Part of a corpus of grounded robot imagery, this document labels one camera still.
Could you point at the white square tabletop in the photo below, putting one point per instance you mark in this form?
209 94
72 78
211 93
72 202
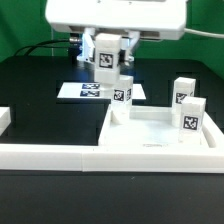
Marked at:
147 126

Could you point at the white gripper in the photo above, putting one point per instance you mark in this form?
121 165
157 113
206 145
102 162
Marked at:
148 19

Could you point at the white marker sheet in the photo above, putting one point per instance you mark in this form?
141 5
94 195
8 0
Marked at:
83 90

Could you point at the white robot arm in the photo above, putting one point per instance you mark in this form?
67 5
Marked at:
134 19

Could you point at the white U-shaped fence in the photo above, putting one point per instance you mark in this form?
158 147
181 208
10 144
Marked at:
208 157

